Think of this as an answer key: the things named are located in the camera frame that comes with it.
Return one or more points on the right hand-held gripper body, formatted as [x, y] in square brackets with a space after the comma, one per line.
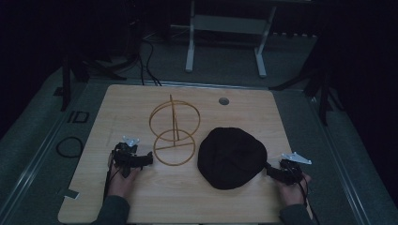
[291, 170]

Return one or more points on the white metal stand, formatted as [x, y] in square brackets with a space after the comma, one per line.
[226, 24]

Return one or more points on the person's left hand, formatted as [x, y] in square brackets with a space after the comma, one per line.
[121, 183]

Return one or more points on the person's right hand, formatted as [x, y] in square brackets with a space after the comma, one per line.
[291, 193]

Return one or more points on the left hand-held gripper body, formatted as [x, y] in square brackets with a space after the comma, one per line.
[125, 155]

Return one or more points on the grey table grommet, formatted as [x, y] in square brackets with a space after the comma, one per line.
[223, 101]

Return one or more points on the black cloth hat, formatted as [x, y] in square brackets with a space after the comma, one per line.
[232, 157]

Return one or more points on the black tripod stand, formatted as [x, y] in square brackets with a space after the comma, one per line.
[324, 93]
[65, 84]

